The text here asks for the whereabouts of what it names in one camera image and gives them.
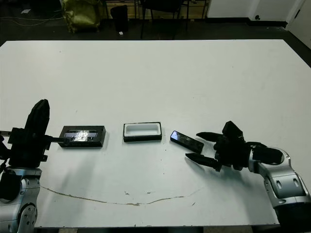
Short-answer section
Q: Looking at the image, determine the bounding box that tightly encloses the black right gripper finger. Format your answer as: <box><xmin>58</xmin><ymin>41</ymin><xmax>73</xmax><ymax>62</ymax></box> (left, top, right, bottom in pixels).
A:
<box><xmin>185</xmin><ymin>152</ymin><xmax>222</xmax><ymax>172</ymax></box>
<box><xmin>196</xmin><ymin>132</ymin><xmax>224</xmax><ymax>144</ymax></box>

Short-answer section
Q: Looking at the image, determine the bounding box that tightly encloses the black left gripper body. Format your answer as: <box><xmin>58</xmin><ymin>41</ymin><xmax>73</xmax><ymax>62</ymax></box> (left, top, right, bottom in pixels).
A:
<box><xmin>0</xmin><ymin>127</ymin><xmax>70</xmax><ymax>168</ymax></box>

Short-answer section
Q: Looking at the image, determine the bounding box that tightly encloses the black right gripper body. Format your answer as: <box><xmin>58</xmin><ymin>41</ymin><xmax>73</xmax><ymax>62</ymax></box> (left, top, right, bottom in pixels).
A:
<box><xmin>213</xmin><ymin>134</ymin><xmax>251</xmax><ymax>171</ymax></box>

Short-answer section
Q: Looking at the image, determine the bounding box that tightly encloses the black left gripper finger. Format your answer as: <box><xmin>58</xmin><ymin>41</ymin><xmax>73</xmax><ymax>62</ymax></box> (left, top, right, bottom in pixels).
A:
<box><xmin>41</xmin><ymin>99</ymin><xmax>51</xmax><ymax>135</ymax></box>
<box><xmin>25</xmin><ymin>99</ymin><xmax>42</xmax><ymax>135</ymax></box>

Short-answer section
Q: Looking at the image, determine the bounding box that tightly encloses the slim black camera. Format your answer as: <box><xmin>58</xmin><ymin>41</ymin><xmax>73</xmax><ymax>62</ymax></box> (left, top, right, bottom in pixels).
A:
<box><xmin>170</xmin><ymin>130</ymin><xmax>205</xmax><ymax>154</ymax></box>

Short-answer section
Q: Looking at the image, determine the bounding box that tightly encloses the glossy black box lid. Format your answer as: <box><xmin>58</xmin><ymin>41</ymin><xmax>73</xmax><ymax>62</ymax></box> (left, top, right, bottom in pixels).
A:
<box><xmin>57</xmin><ymin>125</ymin><xmax>107</xmax><ymax>148</ymax></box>

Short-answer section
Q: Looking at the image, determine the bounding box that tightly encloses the black box base white insert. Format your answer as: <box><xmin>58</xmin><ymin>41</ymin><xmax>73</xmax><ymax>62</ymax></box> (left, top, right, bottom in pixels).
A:
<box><xmin>123</xmin><ymin>122</ymin><xmax>163</xmax><ymax>143</ymax></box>

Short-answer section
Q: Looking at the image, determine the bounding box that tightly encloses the yellow-green bag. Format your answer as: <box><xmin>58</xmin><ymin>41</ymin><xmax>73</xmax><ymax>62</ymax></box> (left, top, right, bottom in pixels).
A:
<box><xmin>60</xmin><ymin>0</ymin><xmax>103</xmax><ymax>34</ymax></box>

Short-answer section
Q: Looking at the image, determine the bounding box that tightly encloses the wooden shelf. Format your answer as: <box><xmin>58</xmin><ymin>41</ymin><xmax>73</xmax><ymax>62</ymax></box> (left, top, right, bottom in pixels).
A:
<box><xmin>104</xmin><ymin>0</ymin><xmax>209</xmax><ymax>19</ymax></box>

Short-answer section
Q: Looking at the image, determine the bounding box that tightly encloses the black chair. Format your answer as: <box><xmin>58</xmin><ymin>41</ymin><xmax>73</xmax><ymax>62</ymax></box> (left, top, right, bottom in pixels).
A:
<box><xmin>140</xmin><ymin>0</ymin><xmax>190</xmax><ymax>40</ymax></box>

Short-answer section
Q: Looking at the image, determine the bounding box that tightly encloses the white door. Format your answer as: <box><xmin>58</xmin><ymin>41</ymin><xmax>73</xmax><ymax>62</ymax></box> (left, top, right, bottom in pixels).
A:
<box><xmin>285</xmin><ymin>0</ymin><xmax>311</xmax><ymax>47</ymax></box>

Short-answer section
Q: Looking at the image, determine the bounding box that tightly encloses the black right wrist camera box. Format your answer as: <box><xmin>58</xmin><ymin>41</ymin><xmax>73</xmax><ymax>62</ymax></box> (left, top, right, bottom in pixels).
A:
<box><xmin>222</xmin><ymin>120</ymin><xmax>243</xmax><ymax>141</ymax></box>

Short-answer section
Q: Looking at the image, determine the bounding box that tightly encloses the thin floor cable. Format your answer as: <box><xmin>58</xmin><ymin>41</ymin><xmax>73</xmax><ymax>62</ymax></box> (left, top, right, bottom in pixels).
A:
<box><xmin>0</xmin><ymin>14</ymin><xmax>64</xmax><ymax>27</ymax></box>

